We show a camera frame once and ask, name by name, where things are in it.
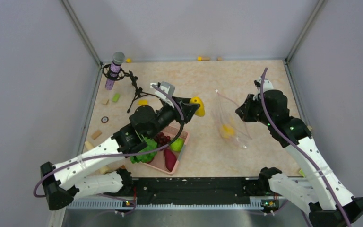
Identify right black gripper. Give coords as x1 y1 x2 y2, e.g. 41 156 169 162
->
236 93 274 127

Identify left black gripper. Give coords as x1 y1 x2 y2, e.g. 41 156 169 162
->
147 96 200 140

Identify clear zip top bag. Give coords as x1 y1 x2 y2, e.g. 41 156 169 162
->
211 89 251 149

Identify yellow lemon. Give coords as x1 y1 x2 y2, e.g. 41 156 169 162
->
219 124 235 139

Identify green lettuce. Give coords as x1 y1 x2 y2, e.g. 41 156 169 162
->
130 137 157 164

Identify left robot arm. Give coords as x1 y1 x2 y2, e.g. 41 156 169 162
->
40 97 205 211

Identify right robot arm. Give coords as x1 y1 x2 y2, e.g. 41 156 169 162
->
235 89 363 227

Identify green lime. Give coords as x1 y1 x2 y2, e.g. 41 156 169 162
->
170 138 185 153

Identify dark red grapes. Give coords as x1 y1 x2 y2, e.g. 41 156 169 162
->
154 132 171 147

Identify yellow and wood cylinder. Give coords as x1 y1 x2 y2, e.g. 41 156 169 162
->
197 56 211 61

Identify red sweet potato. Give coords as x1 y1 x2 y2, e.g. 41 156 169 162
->
164 148 177 172

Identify pink plastic basket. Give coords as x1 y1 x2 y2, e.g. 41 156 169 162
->
142 131 190 175

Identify green block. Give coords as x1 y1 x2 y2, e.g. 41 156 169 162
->
112 93 121 103

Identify small wooden cube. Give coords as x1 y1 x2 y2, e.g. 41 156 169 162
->
102 99 109 105

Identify purple microphone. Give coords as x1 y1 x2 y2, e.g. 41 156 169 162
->
105 52 125 90

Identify cream wooden cylinder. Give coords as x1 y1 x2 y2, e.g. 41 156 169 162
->
84 141 95 151

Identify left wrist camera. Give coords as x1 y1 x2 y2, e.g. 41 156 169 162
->
150 82 175 108

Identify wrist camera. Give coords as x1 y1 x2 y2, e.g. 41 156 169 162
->
254 78 274 94
150 82 175 108

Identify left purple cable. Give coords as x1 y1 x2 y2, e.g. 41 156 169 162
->
33 84 186 199

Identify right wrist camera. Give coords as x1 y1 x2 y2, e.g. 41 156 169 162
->
254 78 274 94

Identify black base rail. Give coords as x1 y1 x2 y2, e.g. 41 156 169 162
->
108 177 275 205

